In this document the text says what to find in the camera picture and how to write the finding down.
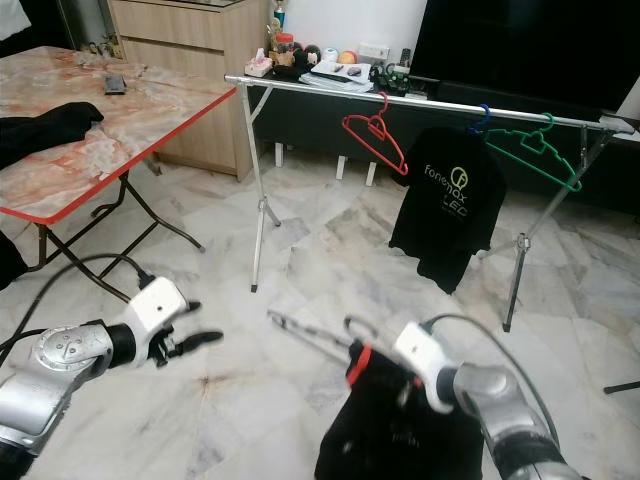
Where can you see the light wooden cabinet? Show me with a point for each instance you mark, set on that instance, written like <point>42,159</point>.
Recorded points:
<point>190,90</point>

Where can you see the stack of papers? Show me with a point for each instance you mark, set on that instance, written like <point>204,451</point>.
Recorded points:
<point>335,75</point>

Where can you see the red plastic hanger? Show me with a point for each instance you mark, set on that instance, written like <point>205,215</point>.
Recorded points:
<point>376,128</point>

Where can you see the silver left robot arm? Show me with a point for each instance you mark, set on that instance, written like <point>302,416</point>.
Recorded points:
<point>60,380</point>

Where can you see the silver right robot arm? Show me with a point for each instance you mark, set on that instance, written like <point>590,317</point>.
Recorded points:
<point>500,405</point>

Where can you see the blue plastic hanger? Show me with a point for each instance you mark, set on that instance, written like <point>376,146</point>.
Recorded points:
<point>485,111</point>

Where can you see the black jacket red stripes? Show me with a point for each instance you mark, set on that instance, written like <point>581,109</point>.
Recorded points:
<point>390,430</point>

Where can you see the black round plush toys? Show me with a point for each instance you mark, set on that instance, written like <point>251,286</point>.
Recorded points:
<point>306,56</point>

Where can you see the pink white tissue box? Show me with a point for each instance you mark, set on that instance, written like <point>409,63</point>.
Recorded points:
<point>256,67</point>

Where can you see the black logo T-shirt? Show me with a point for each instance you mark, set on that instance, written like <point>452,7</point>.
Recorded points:
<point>50,135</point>
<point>445,220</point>

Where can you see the green plastic hanger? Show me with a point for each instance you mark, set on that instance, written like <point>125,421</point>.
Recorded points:
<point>538,146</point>

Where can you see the white fabric bundle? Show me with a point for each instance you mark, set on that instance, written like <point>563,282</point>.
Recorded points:
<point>11,18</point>

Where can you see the black television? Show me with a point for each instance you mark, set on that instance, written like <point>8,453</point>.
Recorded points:
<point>520,50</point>

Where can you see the glass display shelf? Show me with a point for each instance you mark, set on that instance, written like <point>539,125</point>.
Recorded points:
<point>85,25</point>

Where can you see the black metal leg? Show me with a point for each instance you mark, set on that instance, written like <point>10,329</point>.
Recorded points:
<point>622,387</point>

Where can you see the red lid jar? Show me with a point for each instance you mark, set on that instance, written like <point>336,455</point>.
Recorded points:
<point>282,50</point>

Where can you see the blue trophy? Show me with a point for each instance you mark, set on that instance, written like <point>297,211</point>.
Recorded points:
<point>278,10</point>

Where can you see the silver metal clothes rack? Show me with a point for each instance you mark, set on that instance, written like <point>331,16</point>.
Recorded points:
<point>435,103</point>

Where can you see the black cloth piece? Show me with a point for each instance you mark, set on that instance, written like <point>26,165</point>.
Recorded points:
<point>12,262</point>

